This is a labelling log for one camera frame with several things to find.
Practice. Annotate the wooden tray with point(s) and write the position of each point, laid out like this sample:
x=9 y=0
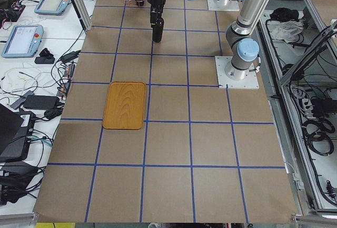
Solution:
x=124 y=107

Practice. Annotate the teach pendant far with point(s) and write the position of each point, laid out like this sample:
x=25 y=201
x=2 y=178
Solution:
x=51 y=7

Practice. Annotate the teach pendant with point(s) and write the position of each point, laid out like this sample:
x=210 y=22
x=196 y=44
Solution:
x=51 y=7
x=23 y=41

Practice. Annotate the teach pendant near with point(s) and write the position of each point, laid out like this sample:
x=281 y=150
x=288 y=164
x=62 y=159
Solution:
x=23 y=41

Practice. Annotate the black laptop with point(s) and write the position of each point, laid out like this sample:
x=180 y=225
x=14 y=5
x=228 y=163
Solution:
x=16 y=128

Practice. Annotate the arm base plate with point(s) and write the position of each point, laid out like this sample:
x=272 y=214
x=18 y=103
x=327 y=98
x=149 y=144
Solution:
x=230 y=77
x=223 y=5

